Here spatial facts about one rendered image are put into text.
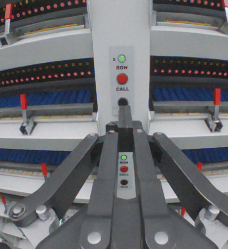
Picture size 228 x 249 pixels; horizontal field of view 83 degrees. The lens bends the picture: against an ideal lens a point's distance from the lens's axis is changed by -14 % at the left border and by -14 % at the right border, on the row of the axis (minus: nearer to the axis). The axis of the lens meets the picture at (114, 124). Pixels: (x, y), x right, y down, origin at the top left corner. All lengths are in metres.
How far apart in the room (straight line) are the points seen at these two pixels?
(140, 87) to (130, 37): 0.09
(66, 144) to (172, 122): 0.24
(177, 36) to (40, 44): 0.24
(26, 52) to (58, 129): 0.18
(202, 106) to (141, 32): 0.23
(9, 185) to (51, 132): 0.29
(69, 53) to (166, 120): 0.25
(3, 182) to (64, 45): 0.49
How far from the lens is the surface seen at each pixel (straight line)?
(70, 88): 0.45
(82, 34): 0.27
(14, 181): 0.58
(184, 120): 0.37
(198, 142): 0.36
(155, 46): 0.28
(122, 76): 0.26
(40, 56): 0.31
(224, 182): 0.55
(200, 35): 0.30
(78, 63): 0.44
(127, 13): 0.27
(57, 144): 0.35
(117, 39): 0.26
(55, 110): 0.39
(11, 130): 0.43
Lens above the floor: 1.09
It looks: 25 degrees down
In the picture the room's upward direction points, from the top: 3 degrees counter-clockwise
